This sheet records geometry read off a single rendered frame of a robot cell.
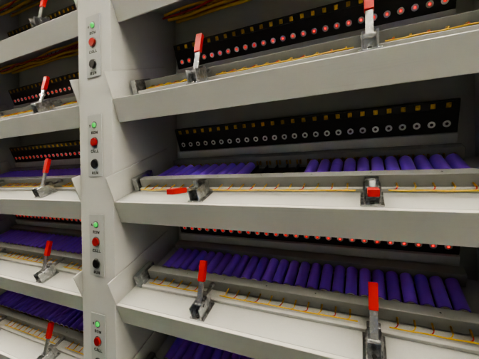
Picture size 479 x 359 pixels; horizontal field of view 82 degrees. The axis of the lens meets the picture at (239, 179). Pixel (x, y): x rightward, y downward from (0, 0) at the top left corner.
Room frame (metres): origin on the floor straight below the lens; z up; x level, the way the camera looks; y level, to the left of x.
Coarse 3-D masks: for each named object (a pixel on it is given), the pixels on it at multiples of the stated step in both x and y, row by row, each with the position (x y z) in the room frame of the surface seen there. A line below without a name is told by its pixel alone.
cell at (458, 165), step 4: (448, 156) 0.41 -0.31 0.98; (452, 156) 0.40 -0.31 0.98; (456, 156) 0.40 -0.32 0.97; (448, 160) 0.40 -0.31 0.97; (452, 160) 0.39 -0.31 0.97; (456, 160) 0.38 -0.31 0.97; (460, 160) 0.38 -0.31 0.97; (448, 164) 0.40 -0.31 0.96; (452, 164) 0.39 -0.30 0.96; (456, 164) 0.38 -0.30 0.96; (460, 164) 0.37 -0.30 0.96; (464, 164) 0.37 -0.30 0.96; (452, 168) 0.38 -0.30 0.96; (456, 168) 0.37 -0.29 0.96
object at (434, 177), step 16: (160, 176) 0.55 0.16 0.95; (176, 176) 0.53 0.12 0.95; (192, 176) 0.51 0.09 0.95; (208, 176) 0.50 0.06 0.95; (224, 176) 0.48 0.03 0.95; (240, 176) 0.47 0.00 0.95; (256, 176) 0.45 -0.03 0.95; (272, 176) 0.44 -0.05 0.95; (288, 176) 0.43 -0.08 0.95; (304, 176) 0.42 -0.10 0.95; (320, 176) 0.41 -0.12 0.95; (336, 176) 0.40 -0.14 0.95; (352, 176) 0.39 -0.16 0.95; (384, 176) 0.37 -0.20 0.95; (400, 176) 0.36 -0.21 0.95; (416, 176) 0.36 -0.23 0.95; (432, 176) 0.35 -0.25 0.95; (448, 176) 0.34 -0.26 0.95; (464, 176) 0.34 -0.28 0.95
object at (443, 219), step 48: (288, 144) 0.55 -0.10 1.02; (336, 144) 0.51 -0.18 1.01; (384, 144) 0.48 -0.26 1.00; (144, 192) 0.54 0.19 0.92; (240, 192) 0.46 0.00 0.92; (288, 192) 0.43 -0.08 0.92; (336, 192) 0.40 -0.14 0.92; (384, 192) 0.37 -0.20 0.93; (384, 240) 0.35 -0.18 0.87; (432, 240) 0.33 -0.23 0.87
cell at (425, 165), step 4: (416, 156) 0.43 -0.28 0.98; (420, 156) 0.42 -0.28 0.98; (424, 156) 0.42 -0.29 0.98; (416, 160) 0.42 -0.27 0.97; (420, 160) 0.41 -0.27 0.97; (424, 160) 0.40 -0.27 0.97; (416, 164) 0.41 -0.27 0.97; (420, 164) 0.40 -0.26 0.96; (424, 164) 0.39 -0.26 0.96; (428, 164) 0.39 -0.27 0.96; (420, 168) 0.39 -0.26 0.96; (424, 168) 0.38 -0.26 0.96; (428, 168) 0.38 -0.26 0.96; (432, 168) 0.38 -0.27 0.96
